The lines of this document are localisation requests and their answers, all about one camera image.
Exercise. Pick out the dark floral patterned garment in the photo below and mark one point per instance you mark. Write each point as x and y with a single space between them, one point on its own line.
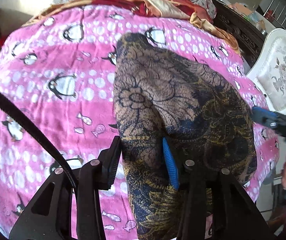
159 94

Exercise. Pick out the red yellow checkered blanket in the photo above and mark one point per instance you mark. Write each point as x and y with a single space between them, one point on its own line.
148 8

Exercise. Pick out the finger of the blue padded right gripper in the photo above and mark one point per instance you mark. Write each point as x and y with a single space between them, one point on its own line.
264 117

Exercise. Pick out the white ornate chair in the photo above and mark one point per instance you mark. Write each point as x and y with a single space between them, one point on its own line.
269 71

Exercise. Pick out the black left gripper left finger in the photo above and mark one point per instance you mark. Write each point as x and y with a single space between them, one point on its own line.
48 214

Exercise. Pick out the dark carved wooden headboard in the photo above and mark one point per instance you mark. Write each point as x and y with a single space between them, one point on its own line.
249 38

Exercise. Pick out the pink penguin blanket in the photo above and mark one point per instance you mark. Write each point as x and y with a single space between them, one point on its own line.
60 73

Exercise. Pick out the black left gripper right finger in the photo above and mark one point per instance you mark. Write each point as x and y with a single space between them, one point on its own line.
214 202

